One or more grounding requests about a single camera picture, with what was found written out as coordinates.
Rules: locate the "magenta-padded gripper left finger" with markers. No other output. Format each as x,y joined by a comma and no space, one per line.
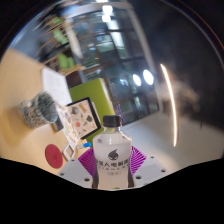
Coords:
75,171

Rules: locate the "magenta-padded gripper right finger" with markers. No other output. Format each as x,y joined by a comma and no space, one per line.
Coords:
150,170

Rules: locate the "clear black-capped drink bottle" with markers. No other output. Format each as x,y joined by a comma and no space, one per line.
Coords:
111,146

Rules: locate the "small blue-capped tube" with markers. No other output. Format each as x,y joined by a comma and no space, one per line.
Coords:
85,145

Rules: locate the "small dark wallet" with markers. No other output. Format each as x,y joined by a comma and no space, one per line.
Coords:
56,126

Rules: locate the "black tablet with stickers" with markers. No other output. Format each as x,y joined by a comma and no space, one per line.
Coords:
85,116

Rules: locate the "speckled patterned mug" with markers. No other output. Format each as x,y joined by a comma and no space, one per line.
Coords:
40,110

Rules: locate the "long curved strip light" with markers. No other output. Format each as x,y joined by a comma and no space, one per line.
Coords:
170,100

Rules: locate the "green upholstered booth bench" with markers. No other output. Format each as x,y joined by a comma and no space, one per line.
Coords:
91,91

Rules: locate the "white printed paper sheet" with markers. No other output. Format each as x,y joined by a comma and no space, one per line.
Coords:
55,85

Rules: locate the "round ceiling light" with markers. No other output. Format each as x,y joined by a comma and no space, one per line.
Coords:
148,77
136,80

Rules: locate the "wooden green-cushioned chairs group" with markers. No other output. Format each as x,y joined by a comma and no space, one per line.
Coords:
60,36

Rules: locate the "dark pendant lamp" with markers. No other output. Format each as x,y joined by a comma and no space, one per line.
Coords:
107,9
106,18

